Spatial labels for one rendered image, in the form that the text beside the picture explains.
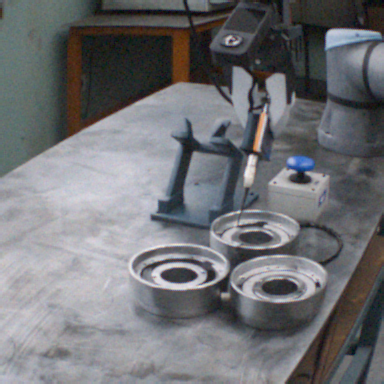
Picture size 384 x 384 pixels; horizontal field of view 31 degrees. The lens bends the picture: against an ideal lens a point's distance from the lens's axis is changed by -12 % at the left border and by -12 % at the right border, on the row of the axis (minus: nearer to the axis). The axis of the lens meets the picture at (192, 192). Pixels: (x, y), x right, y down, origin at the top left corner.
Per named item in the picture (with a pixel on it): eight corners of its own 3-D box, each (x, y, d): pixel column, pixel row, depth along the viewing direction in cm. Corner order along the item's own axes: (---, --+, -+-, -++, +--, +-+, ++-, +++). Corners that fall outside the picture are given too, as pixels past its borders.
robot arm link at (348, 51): (350, 83, 134) (348, 21, 129) (399, 101, 125) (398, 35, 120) (313, 89, 127) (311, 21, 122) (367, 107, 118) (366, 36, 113)
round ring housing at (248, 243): (290, 283, 83) (293, 251, 81) (200, 275, 85) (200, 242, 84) (302, 244, 92) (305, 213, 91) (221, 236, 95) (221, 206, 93)
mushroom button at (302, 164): (308, 201, 99) (310, 165, 97) (281, 196, 100) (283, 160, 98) (316, 190, 102) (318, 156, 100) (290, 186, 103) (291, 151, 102)
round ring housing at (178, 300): (174, 332, 73) (173, 299, 72) (111, 294, 80) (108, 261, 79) (248, 298, 80) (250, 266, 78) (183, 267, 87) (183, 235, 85)
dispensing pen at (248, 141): (220, 217, 89) (253, 86, 92) (232, 225, 93) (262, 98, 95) (238, 221, 88) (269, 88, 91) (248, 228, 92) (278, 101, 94)
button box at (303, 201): (314, 224, 98) (317, 189, 96) (266, 215, 100) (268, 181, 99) (329, 202, 104) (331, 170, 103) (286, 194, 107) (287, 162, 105)
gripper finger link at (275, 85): (306, 131, 95) (298, 64, 92) (292, 143, 90) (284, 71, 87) (285, 129, 96) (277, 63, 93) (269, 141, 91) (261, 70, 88)
